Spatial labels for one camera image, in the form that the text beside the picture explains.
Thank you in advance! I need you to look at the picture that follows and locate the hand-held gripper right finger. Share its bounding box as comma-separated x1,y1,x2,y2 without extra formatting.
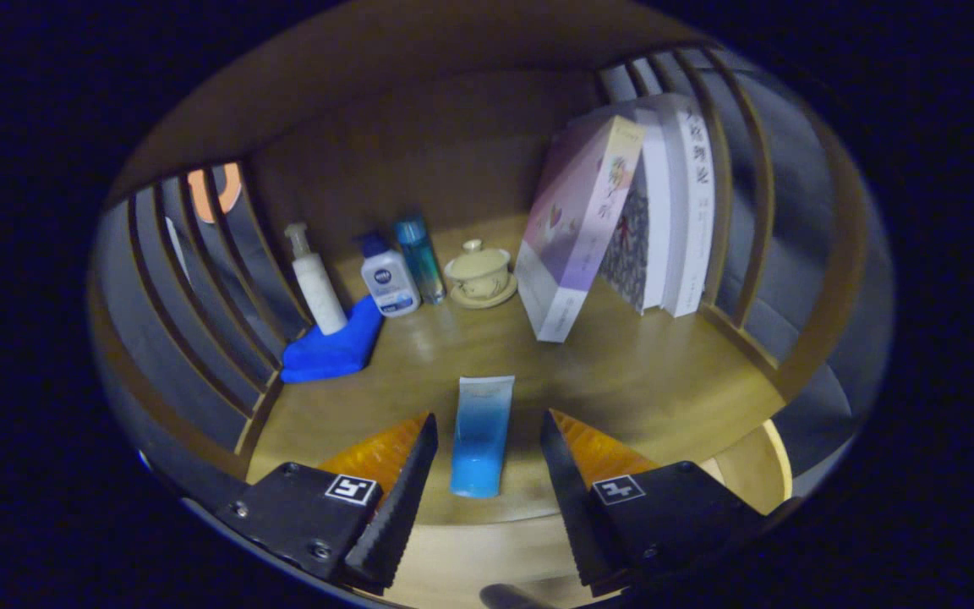
539,409,767,593

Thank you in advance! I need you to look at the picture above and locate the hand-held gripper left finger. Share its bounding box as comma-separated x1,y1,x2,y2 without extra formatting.
216,412,439,593

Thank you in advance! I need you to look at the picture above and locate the blue squeeze tube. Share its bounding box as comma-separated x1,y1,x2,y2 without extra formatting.
450,376,516,499

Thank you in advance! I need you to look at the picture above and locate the wooden countertop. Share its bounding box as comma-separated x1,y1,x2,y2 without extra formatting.
246,211,788,529

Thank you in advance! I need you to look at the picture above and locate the wooden cabinet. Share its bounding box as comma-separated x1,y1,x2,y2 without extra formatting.
90,0,894,525

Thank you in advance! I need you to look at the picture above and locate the blue folded cloth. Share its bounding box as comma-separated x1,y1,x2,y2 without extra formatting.
280,294,385,384

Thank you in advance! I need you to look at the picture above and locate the white bottle with blue cap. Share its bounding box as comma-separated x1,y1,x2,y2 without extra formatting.
358,233,422,319

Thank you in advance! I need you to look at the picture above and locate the white pump bottle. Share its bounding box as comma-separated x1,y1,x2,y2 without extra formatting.
284,222,349,337

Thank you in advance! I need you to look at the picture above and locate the beige lidded teacup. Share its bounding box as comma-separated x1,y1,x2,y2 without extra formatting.
444,239,519,310

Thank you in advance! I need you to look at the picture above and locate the teal slim bottle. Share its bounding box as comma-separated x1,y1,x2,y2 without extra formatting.
394,216,447,305

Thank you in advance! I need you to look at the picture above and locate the pink and purple book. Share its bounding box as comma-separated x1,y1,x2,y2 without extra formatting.
514,115,646,343

